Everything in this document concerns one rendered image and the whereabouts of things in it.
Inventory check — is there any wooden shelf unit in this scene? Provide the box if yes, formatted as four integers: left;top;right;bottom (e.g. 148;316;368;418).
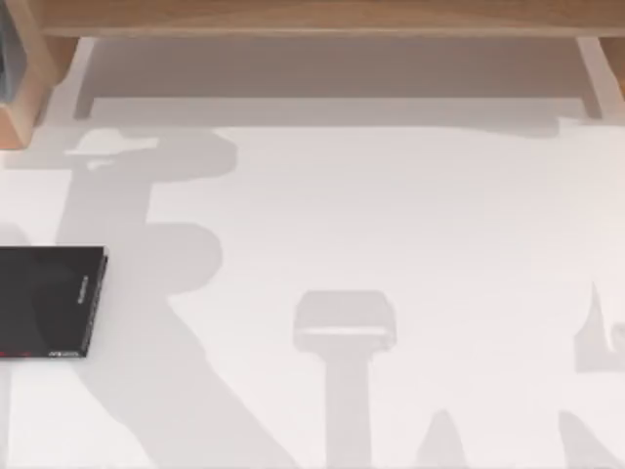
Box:
0;0;625;150

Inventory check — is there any black book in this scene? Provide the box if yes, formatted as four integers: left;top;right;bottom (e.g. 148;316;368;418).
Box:
0;245;109;362

